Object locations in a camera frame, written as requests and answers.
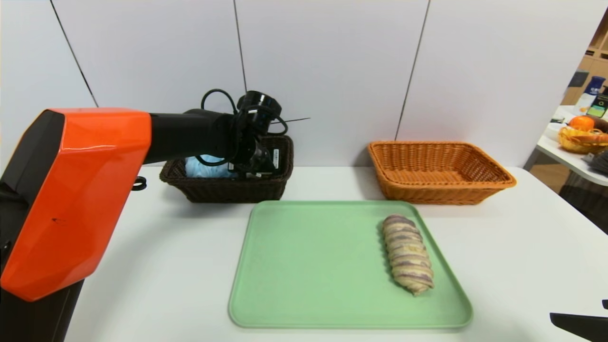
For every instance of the wooden shelf unit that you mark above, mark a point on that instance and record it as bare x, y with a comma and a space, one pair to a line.
596, 64

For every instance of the purple striped twisted bread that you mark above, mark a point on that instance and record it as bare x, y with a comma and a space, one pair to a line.
407, 254

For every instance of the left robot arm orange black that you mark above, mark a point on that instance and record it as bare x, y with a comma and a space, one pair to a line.
80, 190

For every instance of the orange wicker basket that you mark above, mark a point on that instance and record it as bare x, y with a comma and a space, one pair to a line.
427, 192

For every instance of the white bowl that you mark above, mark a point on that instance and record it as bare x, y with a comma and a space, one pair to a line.
552, 133

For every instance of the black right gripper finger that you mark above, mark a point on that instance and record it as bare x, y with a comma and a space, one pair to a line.
591, 327

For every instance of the orange fruit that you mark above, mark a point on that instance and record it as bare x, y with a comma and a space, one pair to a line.
580, 122

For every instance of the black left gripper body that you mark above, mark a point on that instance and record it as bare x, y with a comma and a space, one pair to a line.
276, 158

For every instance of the dark brown wicker basket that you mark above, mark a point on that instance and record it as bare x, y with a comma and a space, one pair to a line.
228, 190

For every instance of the dark brown round item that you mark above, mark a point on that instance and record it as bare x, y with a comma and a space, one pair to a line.
602, 123

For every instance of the dark green printed box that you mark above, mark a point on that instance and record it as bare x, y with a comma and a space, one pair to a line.
600, 105

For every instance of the white side table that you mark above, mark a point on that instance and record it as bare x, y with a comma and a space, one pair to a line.
560, 156

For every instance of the small yellow wicker basket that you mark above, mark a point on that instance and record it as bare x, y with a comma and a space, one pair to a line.
577, 145

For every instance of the light green plastic tray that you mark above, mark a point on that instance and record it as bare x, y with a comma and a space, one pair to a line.
313, 285

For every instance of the dark grey bundled item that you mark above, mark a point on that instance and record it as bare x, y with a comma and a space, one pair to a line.
601, 164

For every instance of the light blue bath loofah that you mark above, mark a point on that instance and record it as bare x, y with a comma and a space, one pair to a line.
204, 170

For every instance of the white bottle with blue cap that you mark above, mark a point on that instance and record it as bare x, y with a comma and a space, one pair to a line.
586, 100

